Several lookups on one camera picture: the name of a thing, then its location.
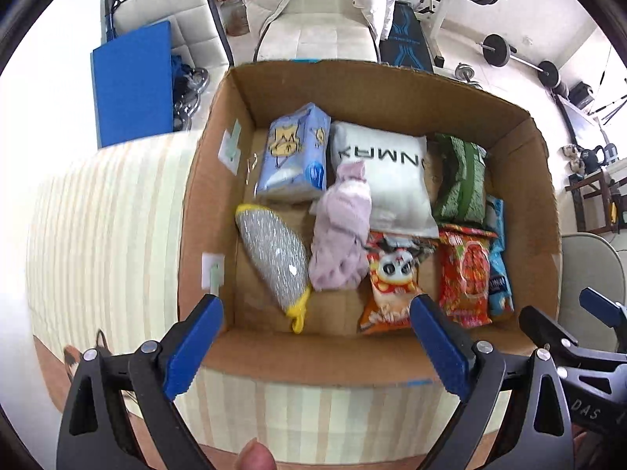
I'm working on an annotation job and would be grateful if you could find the blue snack bag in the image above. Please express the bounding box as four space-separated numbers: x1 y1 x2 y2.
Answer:
485 195 515 320

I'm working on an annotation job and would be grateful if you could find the red floral wipes pack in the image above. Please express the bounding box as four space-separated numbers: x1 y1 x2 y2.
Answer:
439 224 496 329

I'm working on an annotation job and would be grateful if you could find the green snack bag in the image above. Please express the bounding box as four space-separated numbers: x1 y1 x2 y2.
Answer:
433 134 487 225

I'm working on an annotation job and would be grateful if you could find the orange snack bag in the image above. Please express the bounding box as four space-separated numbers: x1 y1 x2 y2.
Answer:
358 231 437 334

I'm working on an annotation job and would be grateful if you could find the silver yellow scrub sponge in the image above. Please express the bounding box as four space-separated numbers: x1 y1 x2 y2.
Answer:
235 204 312 334

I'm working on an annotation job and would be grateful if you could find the white NMAR soft pack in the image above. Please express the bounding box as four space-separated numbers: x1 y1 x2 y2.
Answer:
330 121 438 239

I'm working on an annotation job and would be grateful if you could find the purple fleece towel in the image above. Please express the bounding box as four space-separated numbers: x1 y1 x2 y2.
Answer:
308 161 372 292

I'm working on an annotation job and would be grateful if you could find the light blue tissue pack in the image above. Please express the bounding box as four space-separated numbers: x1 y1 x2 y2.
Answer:
256 103 332 204

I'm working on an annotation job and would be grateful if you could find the person thumb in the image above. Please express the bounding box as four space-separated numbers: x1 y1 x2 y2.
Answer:
234 438 277 470

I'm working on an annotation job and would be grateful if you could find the grey round chair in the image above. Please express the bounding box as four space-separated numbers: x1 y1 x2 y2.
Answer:
558 232 626 351

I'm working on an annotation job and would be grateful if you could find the dark wooden chair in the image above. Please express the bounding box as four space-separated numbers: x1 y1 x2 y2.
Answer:
565 168 626 235

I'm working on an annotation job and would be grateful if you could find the chrome dumbbell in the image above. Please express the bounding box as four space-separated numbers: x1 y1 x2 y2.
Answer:
454 63 482 89

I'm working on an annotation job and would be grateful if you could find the black barbell on floor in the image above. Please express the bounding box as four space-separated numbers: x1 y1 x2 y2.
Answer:
478 34 561 89

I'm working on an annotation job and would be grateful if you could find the brown cardboard box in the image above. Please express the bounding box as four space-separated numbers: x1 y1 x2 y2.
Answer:
178 61 561 386

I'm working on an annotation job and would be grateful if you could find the black blue weight bench pad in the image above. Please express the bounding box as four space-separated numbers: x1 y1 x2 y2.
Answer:
379 2 433 73

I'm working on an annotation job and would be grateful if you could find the blue foam board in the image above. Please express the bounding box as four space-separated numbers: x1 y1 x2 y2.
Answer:
91 21 173 148

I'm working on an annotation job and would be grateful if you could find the chrome weight plates pile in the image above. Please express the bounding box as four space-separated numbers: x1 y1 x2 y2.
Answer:
171 55 210 132

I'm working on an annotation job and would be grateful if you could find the white padded armchair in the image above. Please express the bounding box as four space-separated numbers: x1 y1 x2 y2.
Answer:
255 0 378 61

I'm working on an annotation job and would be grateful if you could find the white chair black frame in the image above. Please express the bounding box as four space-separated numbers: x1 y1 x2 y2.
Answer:
112 0 234 78

